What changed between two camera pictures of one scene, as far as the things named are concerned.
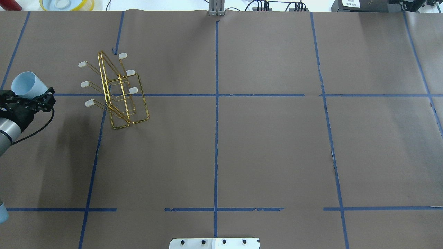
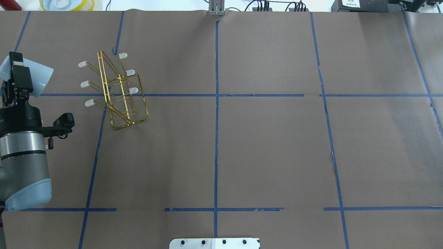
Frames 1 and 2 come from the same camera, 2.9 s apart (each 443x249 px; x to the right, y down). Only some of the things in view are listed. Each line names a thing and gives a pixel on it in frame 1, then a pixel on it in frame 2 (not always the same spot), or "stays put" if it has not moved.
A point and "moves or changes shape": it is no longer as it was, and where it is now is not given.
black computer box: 360,6 stays put
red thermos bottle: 10,5 stays put
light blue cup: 27,84 moves or changes shape
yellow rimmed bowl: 67,5 stays put
